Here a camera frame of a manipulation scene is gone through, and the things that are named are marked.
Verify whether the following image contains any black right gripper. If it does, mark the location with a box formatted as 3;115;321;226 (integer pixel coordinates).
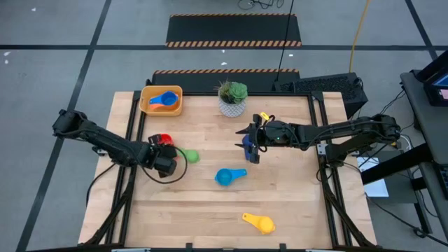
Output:
234;113;300;165

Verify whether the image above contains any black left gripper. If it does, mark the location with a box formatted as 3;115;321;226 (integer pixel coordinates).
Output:
139;134;179;179

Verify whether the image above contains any small purple measuring cup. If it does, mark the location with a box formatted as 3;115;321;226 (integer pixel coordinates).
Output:
241;134;256;161

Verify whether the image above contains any green measuring cup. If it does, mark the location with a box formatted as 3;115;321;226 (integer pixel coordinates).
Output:
178;148;201;165

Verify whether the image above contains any large blue measuring cup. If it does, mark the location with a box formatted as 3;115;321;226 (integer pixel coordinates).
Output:
149;91;179;108

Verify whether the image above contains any light blue measuring cup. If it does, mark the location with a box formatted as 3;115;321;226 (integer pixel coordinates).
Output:
214;168;248;187

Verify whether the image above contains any yellow measuring cup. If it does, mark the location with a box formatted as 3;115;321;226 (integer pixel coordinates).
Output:
241;212;277;235

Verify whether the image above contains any yellow plastic basket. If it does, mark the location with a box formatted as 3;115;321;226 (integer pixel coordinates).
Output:
139;85;184;117

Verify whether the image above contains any succulent in patterned pot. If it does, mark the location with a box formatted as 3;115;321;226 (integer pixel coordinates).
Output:
216;80;249;118

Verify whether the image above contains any black hazard-striped floor ramp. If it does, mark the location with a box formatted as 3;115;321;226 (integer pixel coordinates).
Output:
150;68;301;94
165;13;302;48

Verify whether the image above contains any white paper sheet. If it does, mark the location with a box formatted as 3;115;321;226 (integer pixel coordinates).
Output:
356;156;390;199

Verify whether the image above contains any dark side desk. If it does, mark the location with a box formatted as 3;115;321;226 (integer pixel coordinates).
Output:
360;69;448;225

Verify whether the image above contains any black monitor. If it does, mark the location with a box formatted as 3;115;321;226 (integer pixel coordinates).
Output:
416;50;448;108

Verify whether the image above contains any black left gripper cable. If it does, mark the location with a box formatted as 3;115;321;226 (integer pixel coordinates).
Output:
141;146;189;186

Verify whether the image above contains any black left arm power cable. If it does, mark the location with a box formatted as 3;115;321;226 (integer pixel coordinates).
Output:
85;161;118;207

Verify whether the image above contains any black hanging cable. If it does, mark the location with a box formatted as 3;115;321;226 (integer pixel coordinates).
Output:
274;0;295;82

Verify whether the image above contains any coiled black floor cable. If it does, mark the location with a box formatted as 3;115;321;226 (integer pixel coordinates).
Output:
237;0;285;11

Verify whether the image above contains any yellow hanging cable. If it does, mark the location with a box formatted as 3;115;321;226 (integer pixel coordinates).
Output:
349;0;371;74

